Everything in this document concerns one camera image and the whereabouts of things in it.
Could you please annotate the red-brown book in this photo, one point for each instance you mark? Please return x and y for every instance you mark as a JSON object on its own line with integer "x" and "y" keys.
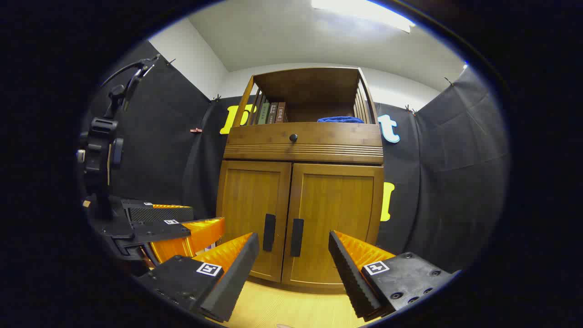
{"x": 281, "y": 112}

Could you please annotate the black backdrop cloth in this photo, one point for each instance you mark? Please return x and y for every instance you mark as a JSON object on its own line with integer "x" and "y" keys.
{"x": 155, "y": 136}

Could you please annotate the wooden cabinet drawer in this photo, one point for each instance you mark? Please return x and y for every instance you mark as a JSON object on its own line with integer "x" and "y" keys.
{"x": 328, "y": 136}

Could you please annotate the brown book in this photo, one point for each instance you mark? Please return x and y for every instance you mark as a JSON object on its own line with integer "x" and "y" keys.
{"x": 272, "y": 113}

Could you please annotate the rectangular ceiling light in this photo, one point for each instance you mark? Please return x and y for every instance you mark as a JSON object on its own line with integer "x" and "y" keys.
{"x": 364, "y": 11}

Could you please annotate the blue folded cloth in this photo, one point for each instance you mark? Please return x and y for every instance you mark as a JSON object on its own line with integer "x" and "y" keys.
{"x": 340, "y": 120}

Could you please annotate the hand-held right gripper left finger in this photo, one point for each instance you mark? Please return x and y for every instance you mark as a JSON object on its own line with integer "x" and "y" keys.
{"x": 227, "y": 287}

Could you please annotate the wooden cabinet door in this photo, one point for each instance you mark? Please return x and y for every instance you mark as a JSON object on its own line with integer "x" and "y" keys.
{"x": 337, "y": 205}
{"x": 248, "y": 205}

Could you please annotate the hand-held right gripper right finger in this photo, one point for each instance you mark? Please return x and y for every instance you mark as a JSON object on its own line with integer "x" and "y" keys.
{"x": 350, "y": 278}

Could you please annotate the wooden double-door shoe cabinet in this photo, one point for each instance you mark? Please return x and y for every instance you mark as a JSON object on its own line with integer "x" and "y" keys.
{"x": 314, "y": 86}

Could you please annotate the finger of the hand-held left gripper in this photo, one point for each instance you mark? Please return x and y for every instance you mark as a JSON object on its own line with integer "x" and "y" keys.
{"x": 159, "y": 230}
{"x": 159, "y": 214}

